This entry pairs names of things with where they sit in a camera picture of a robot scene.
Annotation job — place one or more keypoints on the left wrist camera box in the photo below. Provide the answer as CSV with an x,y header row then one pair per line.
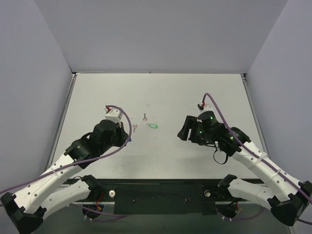
x,y
114,115

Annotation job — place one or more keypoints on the green key tag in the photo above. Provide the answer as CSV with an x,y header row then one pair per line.
x,y
152,125

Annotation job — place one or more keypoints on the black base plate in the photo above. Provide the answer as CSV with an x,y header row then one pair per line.
x,y
162,196

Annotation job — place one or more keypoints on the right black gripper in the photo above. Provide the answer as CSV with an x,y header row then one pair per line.
x,y
191,130

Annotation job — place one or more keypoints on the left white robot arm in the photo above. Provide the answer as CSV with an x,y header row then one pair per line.
x,y
30,206

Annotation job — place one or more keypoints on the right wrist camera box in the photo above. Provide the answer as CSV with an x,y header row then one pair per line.
x,y
203,107

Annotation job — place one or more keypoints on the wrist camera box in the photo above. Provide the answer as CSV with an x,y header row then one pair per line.
x,y
203,107
114,115

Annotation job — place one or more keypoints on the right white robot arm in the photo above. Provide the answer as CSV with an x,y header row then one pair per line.
x,y
285,196

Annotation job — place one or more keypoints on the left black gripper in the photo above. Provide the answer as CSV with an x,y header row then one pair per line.
x,y
124,132

